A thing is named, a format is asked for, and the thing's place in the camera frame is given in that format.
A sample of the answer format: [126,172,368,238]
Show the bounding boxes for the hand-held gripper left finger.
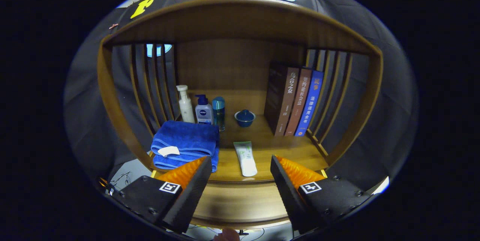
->
[109,156,213,234]

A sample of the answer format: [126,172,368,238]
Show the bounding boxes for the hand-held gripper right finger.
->
[270,155,374,234]

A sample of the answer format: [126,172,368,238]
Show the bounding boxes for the wooden drawer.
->
[150,169,329,230]

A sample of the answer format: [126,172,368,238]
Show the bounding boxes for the white squeeze tube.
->
[233,141,258,177]

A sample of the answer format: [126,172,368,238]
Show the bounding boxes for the wooden countertop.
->
[150,90,330,182]

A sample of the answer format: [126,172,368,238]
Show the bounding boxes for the wooden cabinet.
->
[97,0,384,230]

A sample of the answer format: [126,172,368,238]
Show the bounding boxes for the blue folded towel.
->
[151,120,220,173]

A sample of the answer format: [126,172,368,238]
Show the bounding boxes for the white bottle with blue pump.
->
[195,94,215,125]

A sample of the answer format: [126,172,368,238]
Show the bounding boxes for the blue lidded teacup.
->
[234,109,256,127]

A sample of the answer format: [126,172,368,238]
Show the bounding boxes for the teal bottle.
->
[212,96,226,132]

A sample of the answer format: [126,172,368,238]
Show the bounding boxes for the dark brown book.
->
[264,61,300,137]

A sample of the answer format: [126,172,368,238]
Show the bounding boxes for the reddish brown book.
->
[284,68,313,137]

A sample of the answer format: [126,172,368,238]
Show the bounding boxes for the blue book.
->
[294,70,324,137]

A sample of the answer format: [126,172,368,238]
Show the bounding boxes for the black backdrop cloth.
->
[63,0,419,193]

